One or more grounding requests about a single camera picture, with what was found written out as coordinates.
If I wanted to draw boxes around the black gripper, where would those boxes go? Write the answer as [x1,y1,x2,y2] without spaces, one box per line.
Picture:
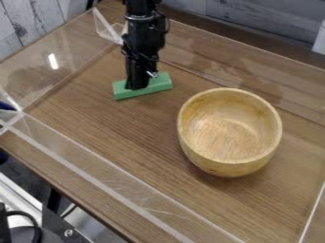
[121,13,167,90]

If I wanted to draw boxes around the green rectangular block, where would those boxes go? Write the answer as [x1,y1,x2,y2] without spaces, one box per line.
[112,72,172,101]

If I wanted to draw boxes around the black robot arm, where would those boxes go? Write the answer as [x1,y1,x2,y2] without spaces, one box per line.
[121,0,168,90]

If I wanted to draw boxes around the light wooden bowl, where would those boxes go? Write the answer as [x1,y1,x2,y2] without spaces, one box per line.
[176,88,283,178]

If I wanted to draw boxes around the clear acrylic tray walls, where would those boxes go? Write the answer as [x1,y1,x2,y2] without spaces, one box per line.
[0,0,325,243]

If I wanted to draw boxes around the black table leg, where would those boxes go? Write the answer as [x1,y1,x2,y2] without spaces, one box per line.
[47,189,63,214]

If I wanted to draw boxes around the clear acrylic corner bracket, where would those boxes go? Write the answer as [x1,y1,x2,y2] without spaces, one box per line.
[92,8,126,46]

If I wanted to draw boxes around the black metal bracket with screw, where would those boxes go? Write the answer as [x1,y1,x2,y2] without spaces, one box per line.
[40,206,93,243]

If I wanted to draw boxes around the black cable loop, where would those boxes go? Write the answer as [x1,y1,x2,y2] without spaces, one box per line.
[0,210,43,243]

